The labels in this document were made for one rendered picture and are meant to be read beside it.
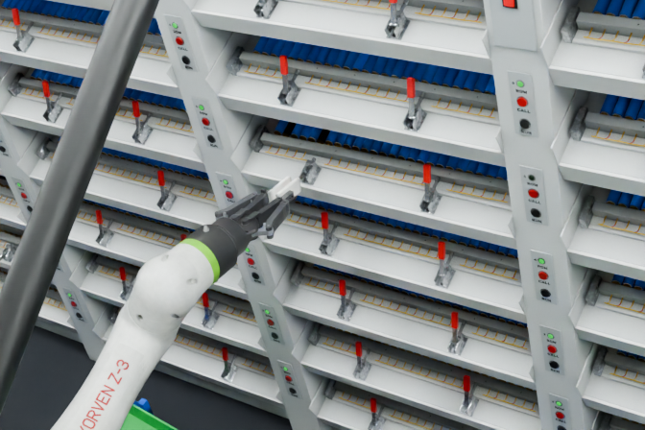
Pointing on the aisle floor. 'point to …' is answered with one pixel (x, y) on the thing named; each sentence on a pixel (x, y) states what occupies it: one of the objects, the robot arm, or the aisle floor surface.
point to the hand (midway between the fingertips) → (284, 191)
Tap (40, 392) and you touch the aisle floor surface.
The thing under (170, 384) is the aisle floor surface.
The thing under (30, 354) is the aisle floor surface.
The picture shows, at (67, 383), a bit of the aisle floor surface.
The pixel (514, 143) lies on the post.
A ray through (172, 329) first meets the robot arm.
